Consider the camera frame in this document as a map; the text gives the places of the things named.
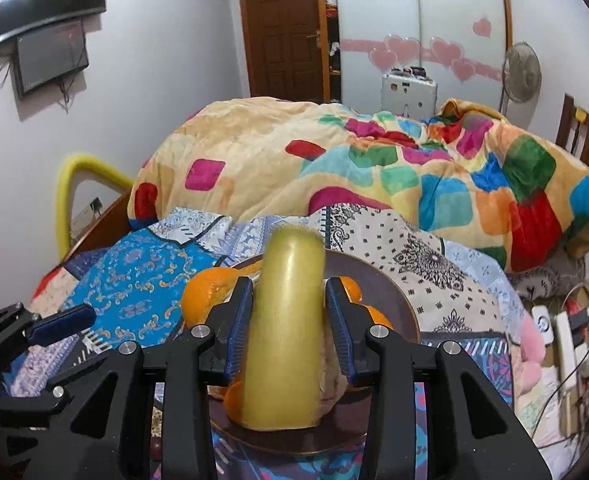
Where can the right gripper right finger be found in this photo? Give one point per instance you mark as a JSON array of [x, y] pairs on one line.
[[424, 394]]

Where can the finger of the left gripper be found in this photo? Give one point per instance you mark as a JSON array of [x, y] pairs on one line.
[[47, 331], [64, 387]]

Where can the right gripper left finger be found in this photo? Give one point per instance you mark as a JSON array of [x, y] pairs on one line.
[[105, 432]]

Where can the large orange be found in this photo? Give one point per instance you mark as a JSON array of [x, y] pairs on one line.
[[355, 295]]

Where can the small orange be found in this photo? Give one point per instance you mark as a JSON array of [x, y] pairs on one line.
[[234, 402]]

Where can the large pomelo segment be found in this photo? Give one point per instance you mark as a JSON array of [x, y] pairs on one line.
[[332, 383]]

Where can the dark passion fruit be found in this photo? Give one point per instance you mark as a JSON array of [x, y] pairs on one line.
[[156, 450]]

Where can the patterned bed sheet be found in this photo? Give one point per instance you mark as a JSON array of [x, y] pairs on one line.
[[136, 287]]

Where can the pink plush toy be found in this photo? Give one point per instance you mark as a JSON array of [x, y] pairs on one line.
[[527, 356]]

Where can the white power strip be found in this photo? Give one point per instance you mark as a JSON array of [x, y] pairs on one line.
[[566, 352]]

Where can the yellow foam tube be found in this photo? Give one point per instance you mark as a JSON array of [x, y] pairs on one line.
[[82, 176]]

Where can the purple plate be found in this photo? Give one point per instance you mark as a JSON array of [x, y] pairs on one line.
[[345, 410]]

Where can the colourful patchwork blanket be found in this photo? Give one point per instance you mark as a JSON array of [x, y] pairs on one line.
[[465, 174]]

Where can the wooden headboard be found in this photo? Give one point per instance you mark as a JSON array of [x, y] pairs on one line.
[[573, 131]]

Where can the white suitcase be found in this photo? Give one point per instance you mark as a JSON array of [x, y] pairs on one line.
[[409, 92]]

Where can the standing fan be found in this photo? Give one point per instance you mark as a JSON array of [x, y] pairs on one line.
[[521, 76]]

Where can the brown wooden door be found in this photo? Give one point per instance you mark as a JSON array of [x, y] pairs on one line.
[[286, 49]]

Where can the wardrobe with heart stickers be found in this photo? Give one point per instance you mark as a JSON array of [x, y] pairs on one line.
[[461, 44]]

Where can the small wall monitor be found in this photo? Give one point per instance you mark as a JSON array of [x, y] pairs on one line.
[[48, 54]]

